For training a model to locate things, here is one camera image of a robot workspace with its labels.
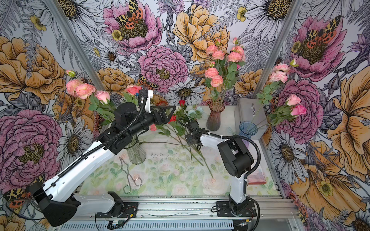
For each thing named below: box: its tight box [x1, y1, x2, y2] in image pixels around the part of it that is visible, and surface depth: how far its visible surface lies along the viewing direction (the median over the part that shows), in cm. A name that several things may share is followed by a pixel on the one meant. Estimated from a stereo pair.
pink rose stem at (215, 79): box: [204, 67, 224, 108], surface depth 83 cm
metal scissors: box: [118, 156, 143, 194], surface depth 86 cm
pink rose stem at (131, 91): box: [123, 84, 143, 106], surface depth 73 cm
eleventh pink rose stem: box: [256, 58, 300, 108], surface depth 73 cm
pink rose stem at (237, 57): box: [227, 37, 247, 88], surface depth 81 cm
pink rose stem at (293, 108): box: [268, 94, 307, 127], surface depth 68 cm
